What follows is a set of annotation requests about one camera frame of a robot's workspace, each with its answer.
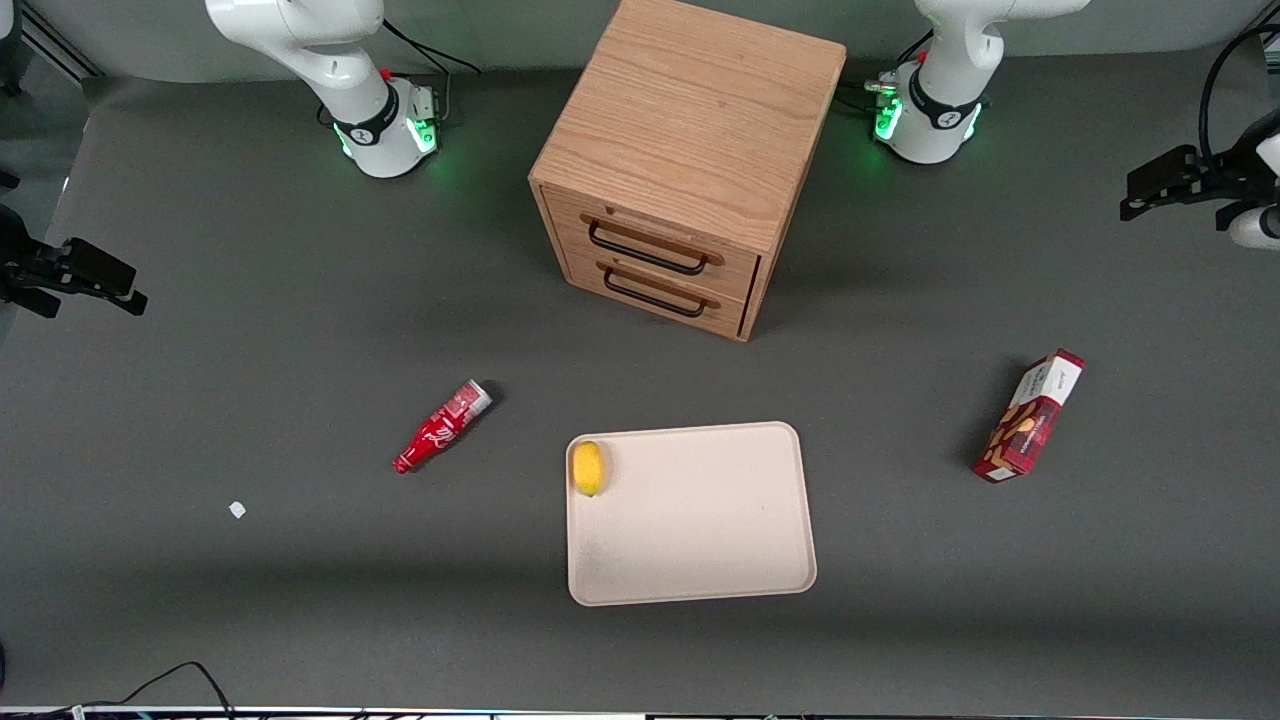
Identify thin black loose cable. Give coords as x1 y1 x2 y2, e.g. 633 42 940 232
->
0 660 236 720

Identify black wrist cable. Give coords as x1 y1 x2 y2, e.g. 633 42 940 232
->
1198 22 1280 166

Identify aluminium frame rail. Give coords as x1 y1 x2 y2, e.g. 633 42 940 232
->
18 0 103 81

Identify yellow lemon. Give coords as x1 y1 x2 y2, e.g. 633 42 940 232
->
571 440 607 498

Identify oak wooden drawer cabinet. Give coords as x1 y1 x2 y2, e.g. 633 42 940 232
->
528 0 848 344

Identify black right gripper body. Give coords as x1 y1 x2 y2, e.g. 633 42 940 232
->
0 205 66 293

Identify beige plastic tray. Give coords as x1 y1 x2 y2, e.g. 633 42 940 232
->
565 421 818 608

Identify red cola bottle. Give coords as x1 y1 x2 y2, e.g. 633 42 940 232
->
392 379 494 475

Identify red cookie box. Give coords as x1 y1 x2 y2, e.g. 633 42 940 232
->
972 349 1086 485

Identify wooden drawer with black handle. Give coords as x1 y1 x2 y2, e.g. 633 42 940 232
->
548 190 763 301
562 250 753 336

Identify black base cable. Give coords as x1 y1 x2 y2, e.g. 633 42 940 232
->
838 30 936 113
383 18 483 76

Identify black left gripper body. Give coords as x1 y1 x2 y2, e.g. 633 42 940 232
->
1198 133 1280 233

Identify black stand post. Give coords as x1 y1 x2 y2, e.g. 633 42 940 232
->
0 0 23 98

